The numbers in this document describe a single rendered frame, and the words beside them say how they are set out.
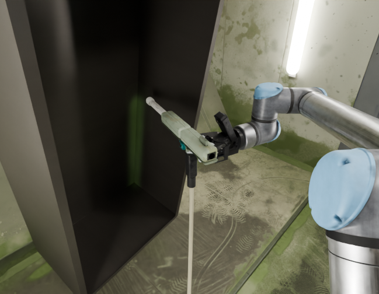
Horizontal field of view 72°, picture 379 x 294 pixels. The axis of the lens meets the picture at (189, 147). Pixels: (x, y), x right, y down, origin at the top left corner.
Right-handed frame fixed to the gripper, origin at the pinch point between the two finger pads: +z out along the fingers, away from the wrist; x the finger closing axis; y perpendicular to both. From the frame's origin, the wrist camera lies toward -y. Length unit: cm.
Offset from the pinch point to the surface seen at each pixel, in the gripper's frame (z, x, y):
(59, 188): 37.9, -4.9, -1.5
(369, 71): -174, 42, 7
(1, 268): 85, 76, 105
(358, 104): -175, 41, 32
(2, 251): 81, 80, 96
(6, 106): 43.3, 3.0, -20.5
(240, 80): -142, 145, 38
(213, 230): -46, 42, 108
